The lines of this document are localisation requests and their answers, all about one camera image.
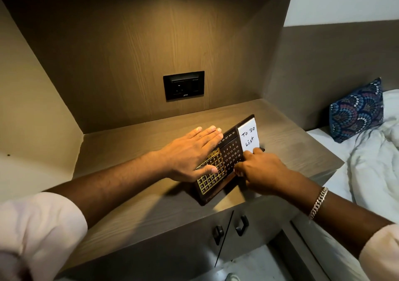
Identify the black cabinet door handle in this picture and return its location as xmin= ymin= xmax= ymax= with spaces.
xmin=234 ymin=215 xmax=249 ymax=237
xmin=213 ymin=225 xmax=225 ymax=246

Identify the person's left forearm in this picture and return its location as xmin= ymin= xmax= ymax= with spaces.
xmin=44 ymin=149 xmax=171 ymax=229

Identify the pale pink sleeve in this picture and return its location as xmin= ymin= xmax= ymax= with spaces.
xmin=0 ymin=192 xmax=88 ymax=281
xmin=359 ymin=224 xmax=399 ymax=281

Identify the white handwritten note paper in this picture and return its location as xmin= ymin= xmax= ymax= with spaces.
xmin=237 ymin=117 xmax=261 ymax=154

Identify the white crumpled blanket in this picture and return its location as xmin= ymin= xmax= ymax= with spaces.
xmin=349 ymin=89 xmax=399 ymax=228

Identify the blue patterned pillow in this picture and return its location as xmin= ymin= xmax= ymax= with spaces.
xmin=329 ymin=78 xmax=384 ymax=144

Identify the person's right hand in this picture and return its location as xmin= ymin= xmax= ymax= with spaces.
xmin=233 ymin=148 xmax=300 ymax=197

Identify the dark wooden perpetual calendar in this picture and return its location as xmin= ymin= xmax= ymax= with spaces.
xmin=194 ymin=114 xmax=266 ymax=205

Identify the white bed sheet mattress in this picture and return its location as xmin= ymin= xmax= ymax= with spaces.
xmin=291 ymin=126 xmax=399 ymax=281

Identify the silver chain bracelet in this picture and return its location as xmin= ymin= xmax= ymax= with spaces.
xmin=309 ymin=187 xmax=329 ymax=221

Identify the person's left hand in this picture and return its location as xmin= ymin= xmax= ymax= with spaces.
xmin=159 ymin=126 xmax=224 ymax=183

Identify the pale pink right sleeve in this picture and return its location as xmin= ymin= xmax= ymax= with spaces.
xmin=359 ymin=224 xmax=399 ymax=281

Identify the person's right forearm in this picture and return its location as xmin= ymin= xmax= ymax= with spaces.
xmin=281 ymin=178 xmax=395 ymax=259

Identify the grey upholstered headboard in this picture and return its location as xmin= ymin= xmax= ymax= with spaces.
xmin=263 ymin=19 xmax=399 ymax=132

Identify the pale pink left sleeve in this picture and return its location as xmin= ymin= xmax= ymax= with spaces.
xmin=0 ymin=192 xmax=88 ymax=281

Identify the black wall socket plate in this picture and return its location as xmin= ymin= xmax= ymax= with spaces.
xmin=163 ymin=71 xmax=205 ymax=101

